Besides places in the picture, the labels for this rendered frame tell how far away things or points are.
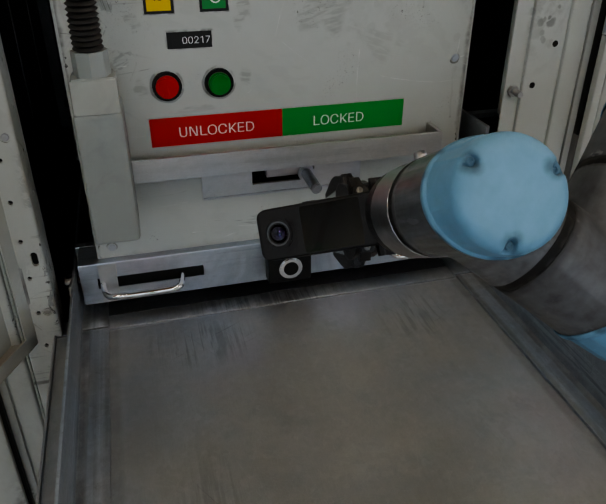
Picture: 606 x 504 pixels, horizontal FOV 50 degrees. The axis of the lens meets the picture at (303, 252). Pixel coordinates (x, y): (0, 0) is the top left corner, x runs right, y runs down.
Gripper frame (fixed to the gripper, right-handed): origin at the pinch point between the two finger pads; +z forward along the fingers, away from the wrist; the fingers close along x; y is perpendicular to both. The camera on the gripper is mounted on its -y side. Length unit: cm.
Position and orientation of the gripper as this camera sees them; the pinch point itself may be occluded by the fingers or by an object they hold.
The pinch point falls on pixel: (324, 226)
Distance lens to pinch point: 70.7
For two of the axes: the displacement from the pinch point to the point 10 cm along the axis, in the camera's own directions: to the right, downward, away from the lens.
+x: -1.4, -9.9, -0.2
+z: -2.2, 0.1, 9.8
